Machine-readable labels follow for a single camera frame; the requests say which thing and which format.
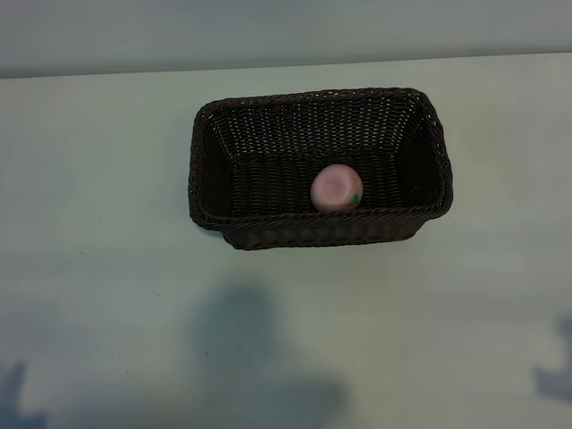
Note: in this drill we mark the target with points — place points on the dark brown wicker basket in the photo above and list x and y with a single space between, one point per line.
268 187

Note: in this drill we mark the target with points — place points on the pink toy peach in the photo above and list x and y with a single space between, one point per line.
333 187

